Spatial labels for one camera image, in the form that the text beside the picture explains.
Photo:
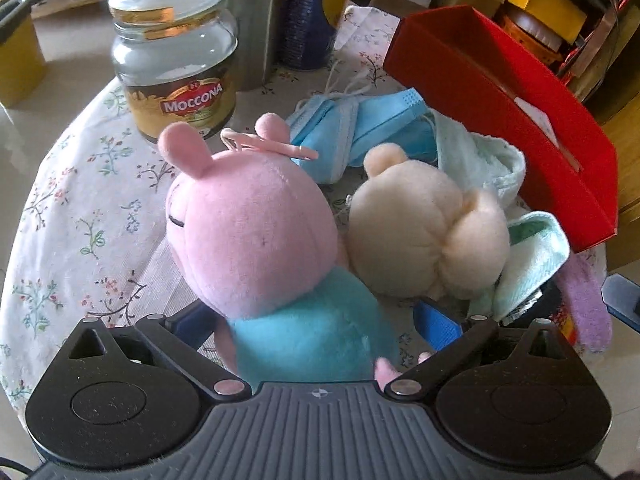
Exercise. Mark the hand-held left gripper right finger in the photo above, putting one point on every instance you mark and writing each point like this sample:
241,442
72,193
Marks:
435,324

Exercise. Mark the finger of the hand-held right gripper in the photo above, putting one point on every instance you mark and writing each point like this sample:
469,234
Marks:
622,292

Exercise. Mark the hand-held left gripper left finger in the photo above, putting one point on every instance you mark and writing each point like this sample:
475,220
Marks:
189,320

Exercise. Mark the purple fluffy cloth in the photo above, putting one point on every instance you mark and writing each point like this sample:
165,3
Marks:
585,305

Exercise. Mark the dark striped cloth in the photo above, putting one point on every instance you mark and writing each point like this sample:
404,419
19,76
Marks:
540,310

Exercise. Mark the beige bear plush toy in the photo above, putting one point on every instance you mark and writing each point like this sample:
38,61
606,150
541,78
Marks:
415,230

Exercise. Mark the light green towel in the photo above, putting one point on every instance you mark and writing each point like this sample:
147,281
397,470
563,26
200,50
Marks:
530,260

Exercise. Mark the pink pig plush toy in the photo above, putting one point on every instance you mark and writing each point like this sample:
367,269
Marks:
250,225

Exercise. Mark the blue face mask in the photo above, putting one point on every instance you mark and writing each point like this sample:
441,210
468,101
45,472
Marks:
390,125
322,130

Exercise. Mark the red box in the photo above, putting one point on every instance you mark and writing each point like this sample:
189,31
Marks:
450,75

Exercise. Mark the floral tablecloth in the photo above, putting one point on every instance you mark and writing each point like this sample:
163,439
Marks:
75,185

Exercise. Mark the white card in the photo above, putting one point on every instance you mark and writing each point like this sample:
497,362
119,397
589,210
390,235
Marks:
535,117

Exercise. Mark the glass jar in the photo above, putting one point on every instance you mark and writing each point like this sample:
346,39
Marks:
175,60

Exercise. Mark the yellow box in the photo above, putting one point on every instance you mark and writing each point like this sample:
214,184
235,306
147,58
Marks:
550,5

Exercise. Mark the yellow bin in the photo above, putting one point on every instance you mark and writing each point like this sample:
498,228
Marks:
20,55

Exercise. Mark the blue yellow can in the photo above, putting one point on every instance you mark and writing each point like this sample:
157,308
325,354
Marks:
305,15

